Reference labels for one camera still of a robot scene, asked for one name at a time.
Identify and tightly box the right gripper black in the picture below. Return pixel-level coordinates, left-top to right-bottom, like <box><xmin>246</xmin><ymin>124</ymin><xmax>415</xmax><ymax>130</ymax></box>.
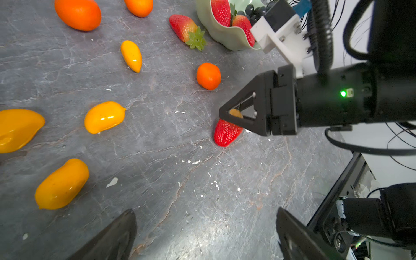
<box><xmin>219</xmin><ymin>65</ymin><xmax>297</xmax><ymax>137</ymax></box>

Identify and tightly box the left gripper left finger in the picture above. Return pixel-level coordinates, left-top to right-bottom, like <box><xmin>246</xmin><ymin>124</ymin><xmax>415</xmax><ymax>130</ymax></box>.
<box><xmin>69</xmin><ymin>209</ymin><xmax>137</xmax><ymax>260</ymax></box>

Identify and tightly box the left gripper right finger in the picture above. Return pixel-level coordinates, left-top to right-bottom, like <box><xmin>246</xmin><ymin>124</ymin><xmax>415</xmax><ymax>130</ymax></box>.
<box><xmin>276</xmin><ymin>208</ymin><xmax>343</xmax><ymax>260</ymax></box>

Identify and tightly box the light green wavy fruit bowl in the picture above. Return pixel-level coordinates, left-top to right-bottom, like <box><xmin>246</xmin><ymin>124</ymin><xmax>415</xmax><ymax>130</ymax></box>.
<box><xmin>196</xmin><ymin>0</ymin><xmax>261</xmax><ymax>51</ymax></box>

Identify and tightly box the fake strawberry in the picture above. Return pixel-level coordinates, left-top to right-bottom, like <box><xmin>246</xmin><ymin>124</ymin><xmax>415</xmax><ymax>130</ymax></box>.
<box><xmin>169</xmin><ymin>14</ymin><xmax>206</xmax><ymax>52</ymax></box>
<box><xmin>213</xmin><ymin>119</ymin><xmax>243</xmax><ymax>147</ymax></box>
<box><xmin>231</xmin><ymin>15</ymin><xmax>255</xmax><ymax>47</ymax></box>
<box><xmin>211</xmin><ymin>0</ymin><xmax>231</xmax><ymax>27</ymax></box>

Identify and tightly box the dark fake grape bunch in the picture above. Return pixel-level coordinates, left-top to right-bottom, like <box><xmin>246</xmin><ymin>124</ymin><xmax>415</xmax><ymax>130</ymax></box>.
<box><xmin>235</xmin><ymin>1</ymin><xmax>276</xmax><ymax>21</ymax></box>

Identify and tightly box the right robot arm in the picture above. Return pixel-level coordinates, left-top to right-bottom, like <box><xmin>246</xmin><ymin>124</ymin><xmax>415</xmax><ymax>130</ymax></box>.
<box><xmin>219</xmin><ymin>1</ymin><xmax>416</xmax><ymax>137</ymax></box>

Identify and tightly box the fake kumquat lower middle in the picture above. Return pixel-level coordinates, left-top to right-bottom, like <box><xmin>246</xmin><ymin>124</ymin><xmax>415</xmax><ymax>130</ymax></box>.
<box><xmin>35</xmin><ymin>158</ymin><xmax>89</xmax><ymax>210</ymax></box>

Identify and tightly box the fake kumquat upper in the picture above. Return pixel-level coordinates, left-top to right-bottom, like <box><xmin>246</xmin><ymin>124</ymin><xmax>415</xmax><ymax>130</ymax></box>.
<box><xmin>120</xmin><ymin>40</ymin><xmax>143</xmax><ymax>73</ymax></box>

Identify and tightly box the fake kumquat beside orange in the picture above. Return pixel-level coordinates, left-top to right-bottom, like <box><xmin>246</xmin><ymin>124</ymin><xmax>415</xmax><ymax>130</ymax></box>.
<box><xmin>1</xmin><ymin>109</ymin><xmax>46</xmax><ymax>154</ymax></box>

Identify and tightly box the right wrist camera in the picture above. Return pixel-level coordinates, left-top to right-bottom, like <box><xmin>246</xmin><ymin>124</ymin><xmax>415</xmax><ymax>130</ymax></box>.
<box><xmin>251</xmin><ymin>1</ymin><xmax>312</xmax><ymax>79</ymax></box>

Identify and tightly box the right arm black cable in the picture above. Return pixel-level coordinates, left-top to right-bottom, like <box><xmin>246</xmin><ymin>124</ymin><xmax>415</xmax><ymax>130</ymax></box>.
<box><xmin>305</xmin><ymin>0</ymin><xmax>416</xmax><ymax>157</ymax></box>

